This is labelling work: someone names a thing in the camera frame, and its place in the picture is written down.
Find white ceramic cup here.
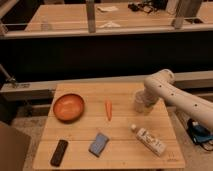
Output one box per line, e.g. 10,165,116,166
134,91,148,113

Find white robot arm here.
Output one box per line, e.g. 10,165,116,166
142,69,213,131

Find orange ceramic bowl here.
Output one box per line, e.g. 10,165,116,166
53,94,84,122

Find orange carrot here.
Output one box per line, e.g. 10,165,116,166
105,100,112,121

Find white plastic bottle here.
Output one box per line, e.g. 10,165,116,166
131,124,166,156

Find white folded paper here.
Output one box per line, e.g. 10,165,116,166
99,21,121,28

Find blue sponge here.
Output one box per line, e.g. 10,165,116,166
88,133,109,157

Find black remote control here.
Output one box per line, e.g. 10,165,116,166
50,140,68,167

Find white paper on far table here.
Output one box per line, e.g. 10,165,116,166
97,6,119,12

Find blue and black headphones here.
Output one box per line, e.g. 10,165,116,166
186,119,213,151

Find brown cardboard box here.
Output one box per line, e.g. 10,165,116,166
0,121,31,171

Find grey metal post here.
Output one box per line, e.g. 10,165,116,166
172,0,191,29
86,0,96,33

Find black cables on far table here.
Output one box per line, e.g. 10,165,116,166
127,1,168,14

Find metal clamp on rail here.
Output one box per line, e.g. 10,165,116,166
0,64,30,88

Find grey metal post right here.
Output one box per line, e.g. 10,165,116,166
172,0,191,29

